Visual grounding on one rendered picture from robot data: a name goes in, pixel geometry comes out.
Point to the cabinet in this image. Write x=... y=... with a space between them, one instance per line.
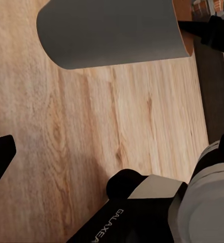
x=210 y=65

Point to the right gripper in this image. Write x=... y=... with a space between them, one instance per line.
x=212 y=32

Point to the trash can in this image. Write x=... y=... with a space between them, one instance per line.
x=77 y=34

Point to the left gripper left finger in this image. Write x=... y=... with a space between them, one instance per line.
x=7 y=152

